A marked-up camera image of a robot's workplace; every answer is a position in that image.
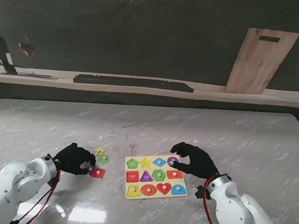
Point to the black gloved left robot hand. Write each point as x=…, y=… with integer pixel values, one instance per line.
x=71, y=160

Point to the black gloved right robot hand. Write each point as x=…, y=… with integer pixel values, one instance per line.
x=202, y=164

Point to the purple triangle puzzle piece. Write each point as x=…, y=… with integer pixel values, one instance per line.
x=91, y=172

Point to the purple circle puzzle piece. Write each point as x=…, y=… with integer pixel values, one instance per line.
x=174, y=160

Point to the orange rectangle puzzle piece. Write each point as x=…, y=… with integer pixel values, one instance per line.
x=174, y=174

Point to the blue semicircle puzzle piece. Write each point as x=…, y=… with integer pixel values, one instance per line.
x=179, y=190

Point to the blue diamond puzzle piece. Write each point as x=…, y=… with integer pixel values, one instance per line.
x=159, y=162

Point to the green hexagon puzzle piece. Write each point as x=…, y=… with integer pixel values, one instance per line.
x=159, y=175

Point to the red heart puzzle piece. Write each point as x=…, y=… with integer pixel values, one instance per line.
x=164, y=188

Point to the orange oval puzzle piece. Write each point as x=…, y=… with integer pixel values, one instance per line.
x=149, y=189

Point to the yellow wooden shape puzzle board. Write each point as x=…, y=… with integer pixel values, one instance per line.
x=134, y=176

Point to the yellow trapezoid puzzle piece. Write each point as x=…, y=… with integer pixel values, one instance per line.
x=133, y=191

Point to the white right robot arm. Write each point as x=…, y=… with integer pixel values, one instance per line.
x=237, y=213

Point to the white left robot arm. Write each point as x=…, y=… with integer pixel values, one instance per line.
x=16, y=182

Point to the yellow star puzzle piece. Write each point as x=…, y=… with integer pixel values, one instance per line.
x=99, y=151

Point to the red square puzzle piece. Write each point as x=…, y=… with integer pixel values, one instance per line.
x=98, y=173

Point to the green pentagon puzzle piece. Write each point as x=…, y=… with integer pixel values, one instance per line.
x=103, y=159

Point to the wooden cutting board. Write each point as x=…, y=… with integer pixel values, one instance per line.
x=260, y=63

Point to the light wooden shelf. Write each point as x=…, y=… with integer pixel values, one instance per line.
x=204, y=94

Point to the flat tray under bottle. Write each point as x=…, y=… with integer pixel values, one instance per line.
x=39, y=76

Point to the long black tray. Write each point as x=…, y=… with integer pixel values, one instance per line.
x=133, y=82

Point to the wine glass with red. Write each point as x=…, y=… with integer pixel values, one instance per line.
x=26, y=49

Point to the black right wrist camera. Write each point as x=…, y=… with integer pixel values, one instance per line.
x=201, y=192

